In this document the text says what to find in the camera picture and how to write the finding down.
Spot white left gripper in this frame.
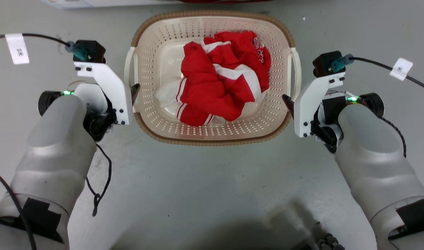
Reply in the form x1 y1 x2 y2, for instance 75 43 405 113
74 62 141 141

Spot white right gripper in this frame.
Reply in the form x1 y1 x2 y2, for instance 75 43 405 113
282 71 348 153

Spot beige plastic laundry basket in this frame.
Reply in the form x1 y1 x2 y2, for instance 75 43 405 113
124 10 302 146

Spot red and white garment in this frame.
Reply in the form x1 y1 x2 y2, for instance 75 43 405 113
155 31 272 127

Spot white cardboard box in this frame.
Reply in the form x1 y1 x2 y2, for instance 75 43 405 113
40 0 184 9

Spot black right camera cable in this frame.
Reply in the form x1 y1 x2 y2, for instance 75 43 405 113
331 54 424 94

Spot black camera cable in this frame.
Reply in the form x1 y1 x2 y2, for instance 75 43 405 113
331 54 424 94
0 33 90 61

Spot black left camera cable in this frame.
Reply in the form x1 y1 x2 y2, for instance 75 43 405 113
0 33 90 61

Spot white paper cable tag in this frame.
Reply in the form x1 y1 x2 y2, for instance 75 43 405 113
389 58 414 81
5 33 30 65

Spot thin black dangling cable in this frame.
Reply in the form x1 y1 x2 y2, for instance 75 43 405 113
86 143 113 217

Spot black coiled right arm cable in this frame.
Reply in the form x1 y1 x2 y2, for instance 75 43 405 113
380 117 407 159

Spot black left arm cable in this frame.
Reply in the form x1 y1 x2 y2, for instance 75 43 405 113
0 168 37 250

